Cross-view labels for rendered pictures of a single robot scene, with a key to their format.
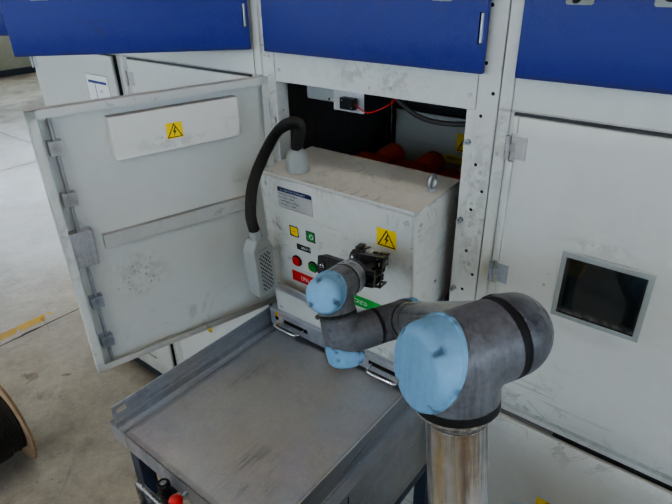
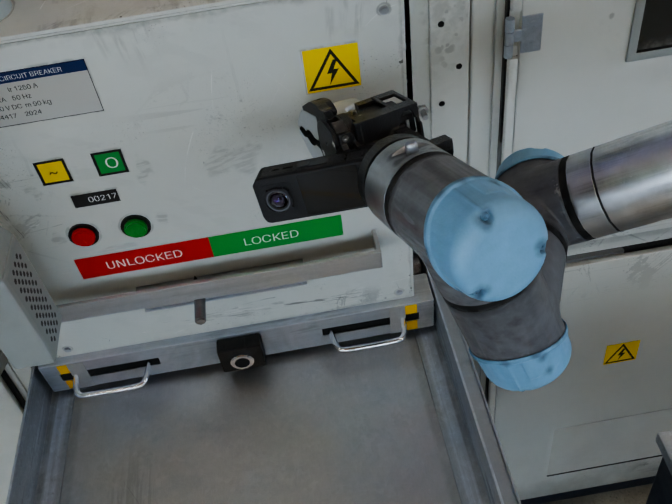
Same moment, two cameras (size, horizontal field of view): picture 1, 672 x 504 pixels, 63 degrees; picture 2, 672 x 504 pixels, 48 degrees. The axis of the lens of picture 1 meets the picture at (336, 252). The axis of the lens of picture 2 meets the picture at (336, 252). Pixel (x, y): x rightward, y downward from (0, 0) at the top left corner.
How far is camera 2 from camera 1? 0.77 m
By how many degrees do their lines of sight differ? 36
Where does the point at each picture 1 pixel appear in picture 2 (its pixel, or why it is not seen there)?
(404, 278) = not seen: hidden behind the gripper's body
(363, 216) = (259, 42)
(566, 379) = not seen: hidden behind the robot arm
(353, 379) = (316, 379)
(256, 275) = (26, 323)
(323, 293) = (509, 245)
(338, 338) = (540, 325)
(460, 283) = (436, 95)
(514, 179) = not seen: outside the picture
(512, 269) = (551, 15)
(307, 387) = (262, 455)
